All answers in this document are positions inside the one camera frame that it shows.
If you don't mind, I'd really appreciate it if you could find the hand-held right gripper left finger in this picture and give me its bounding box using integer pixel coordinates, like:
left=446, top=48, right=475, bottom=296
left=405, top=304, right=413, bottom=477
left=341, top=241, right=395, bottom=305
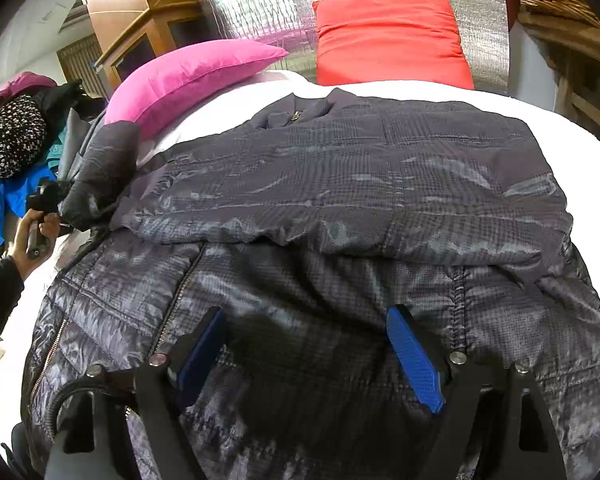
left=45, top=306, right=228, bottom=480

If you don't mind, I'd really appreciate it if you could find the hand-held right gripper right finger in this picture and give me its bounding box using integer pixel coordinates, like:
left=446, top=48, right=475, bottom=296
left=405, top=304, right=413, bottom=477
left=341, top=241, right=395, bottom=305
left=385, top=305, right=568, bottom=480

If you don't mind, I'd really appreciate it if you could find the dark quilted jacket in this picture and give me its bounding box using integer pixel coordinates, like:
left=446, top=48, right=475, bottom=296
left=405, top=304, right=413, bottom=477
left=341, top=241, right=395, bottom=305
left=20, top=87, right=600, bottom=480

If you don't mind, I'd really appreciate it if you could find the person's left hand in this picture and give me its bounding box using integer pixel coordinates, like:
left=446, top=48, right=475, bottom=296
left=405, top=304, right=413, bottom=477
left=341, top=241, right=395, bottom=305
left=7, top=209, right=62, bottom=282

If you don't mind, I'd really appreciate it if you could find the teal cloth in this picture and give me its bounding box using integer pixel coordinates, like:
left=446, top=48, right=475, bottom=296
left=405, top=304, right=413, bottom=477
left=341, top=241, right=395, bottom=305
left=45, top=125, right=73, bottom=167

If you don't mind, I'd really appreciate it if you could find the black white dotted cloth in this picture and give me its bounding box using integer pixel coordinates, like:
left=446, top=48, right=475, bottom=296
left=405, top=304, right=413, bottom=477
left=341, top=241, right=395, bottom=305
left=0, top=94, right=48, bottom=182

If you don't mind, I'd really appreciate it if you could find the grey coat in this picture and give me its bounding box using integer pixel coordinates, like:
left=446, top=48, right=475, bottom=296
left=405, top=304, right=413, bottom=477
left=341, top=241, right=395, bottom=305
left=55, top=107, right=106, bottom=181

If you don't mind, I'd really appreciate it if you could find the maroon cloth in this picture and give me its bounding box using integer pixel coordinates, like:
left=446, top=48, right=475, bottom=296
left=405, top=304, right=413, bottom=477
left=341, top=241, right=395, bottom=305
left=0, top=72, right=58, bottom=131

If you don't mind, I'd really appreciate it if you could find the brown slatted panel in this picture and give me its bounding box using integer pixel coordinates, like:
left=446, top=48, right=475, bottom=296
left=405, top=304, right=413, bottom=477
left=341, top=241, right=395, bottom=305
left=57, top=35, right=106, bottom=98

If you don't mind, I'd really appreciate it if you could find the pink pillow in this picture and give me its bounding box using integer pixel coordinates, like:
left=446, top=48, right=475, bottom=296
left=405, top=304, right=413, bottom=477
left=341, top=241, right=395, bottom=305
left=104, top=39, right=290, bottom=128

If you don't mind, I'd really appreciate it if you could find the silver insulation sheet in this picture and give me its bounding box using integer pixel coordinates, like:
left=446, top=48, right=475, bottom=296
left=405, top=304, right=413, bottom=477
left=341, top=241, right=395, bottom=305
left=195, top=0, right=511, bottom=92

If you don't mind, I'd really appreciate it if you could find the white textured blanket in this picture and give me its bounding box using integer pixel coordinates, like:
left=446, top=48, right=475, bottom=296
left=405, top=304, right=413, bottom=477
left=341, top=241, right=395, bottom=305
left=0, top=69, right=600, bottom=461

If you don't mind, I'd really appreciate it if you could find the red pillow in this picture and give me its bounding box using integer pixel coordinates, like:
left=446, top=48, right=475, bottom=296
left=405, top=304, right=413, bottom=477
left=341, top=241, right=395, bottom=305
left=311, top=0, right=476, bottom=90

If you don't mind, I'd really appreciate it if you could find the wooden rack frame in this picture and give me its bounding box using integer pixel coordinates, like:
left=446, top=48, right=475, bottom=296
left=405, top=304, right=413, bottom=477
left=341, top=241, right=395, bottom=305
left=515, top=10, right=600, bottom=161

